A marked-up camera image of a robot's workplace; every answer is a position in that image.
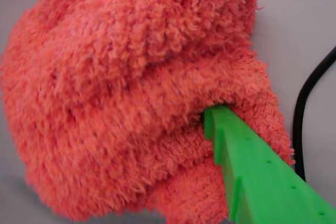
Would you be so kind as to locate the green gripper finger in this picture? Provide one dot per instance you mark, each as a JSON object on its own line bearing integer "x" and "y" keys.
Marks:
{"x": 257, "y": 182}

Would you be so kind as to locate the fluffy coral pink towel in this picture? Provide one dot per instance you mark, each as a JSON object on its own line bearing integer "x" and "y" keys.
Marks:
{"x": 118, "y": 90}

